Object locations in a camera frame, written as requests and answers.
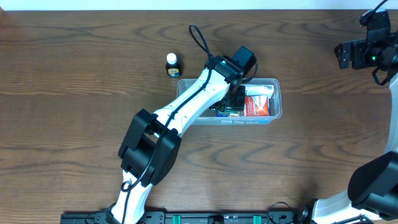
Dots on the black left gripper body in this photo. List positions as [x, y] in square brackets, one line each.
[237, 100]

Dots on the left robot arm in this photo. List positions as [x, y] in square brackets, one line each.
[150, 146]

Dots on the white medicine box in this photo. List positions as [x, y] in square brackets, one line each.
[258, 90]

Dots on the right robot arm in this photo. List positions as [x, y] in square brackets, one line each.
[372, 189]

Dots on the blue fever patch box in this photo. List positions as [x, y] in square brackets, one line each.
[228, 114]

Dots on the small dark medicine bottle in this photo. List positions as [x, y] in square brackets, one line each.
[172, 66]

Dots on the clear plastic container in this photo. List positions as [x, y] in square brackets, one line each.
[210, 118]

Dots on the green square packet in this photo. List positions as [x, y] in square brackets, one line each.
[227, 109]

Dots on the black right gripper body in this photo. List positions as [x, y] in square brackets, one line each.
[365, 56]

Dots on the black mounting rail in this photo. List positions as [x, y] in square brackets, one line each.
[279, 215]

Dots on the red square packet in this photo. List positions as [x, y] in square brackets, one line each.
[256, 106]

